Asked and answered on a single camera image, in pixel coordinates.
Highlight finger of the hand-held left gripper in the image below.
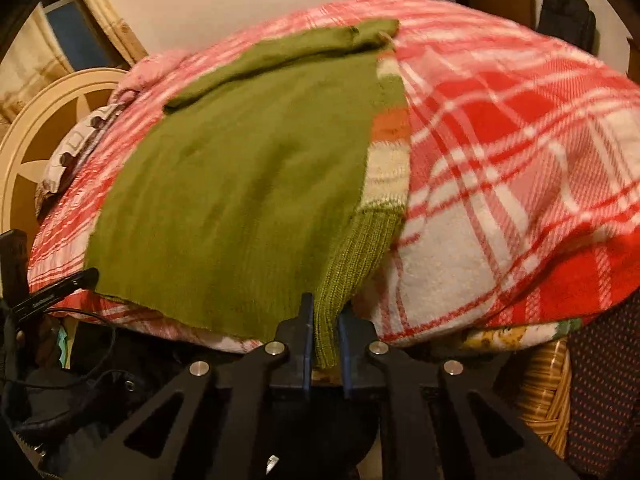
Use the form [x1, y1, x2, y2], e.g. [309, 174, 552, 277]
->
[15, 267, 100, 313]

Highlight yellow floral blanket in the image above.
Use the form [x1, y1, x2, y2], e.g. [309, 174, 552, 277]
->
[460, 317, 583, 351]

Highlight red plaid bed sheet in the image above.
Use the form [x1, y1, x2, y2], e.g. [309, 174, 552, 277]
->
[27, 0, 640, 356]

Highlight green striped knit sweater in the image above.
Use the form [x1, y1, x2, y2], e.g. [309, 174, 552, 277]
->
[82, 19, 412, 367]

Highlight black cable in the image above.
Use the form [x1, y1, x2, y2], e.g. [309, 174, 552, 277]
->
[10, 307, 133, 401]

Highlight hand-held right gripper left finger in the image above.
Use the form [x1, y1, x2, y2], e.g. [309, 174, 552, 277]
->
[65, 292, 316, 480]

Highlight pink pillow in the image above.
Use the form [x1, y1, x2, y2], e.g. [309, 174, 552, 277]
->
[112, 49, 191, 106]

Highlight window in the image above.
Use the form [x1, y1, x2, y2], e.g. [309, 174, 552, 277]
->
[42, 0, 113, 71]

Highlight light teal cloth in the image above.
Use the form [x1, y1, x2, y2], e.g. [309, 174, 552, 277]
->
[57, 325, 76, 368]

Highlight wide beige floral curtain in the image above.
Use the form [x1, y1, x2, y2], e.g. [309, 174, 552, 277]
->
[0, 2, 71, 121]

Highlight white patterned pillow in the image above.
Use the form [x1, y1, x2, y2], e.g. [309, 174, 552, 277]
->
[35, 102, 126, 221]

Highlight black folded stroller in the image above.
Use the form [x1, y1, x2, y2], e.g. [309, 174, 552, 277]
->
[535, 0, 598, 53]

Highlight wicker basket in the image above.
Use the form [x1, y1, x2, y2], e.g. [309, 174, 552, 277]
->
[510, 337, 573, 456]

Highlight narrow beige floral curtain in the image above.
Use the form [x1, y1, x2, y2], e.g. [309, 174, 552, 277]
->
[67, 0, 151, 66]

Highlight cream wooden headboard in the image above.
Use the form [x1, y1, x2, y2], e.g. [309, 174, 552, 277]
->
[0, 67, 132, 238]

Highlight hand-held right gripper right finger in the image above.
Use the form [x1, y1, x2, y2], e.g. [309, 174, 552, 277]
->
[337, 305, 581, 480]

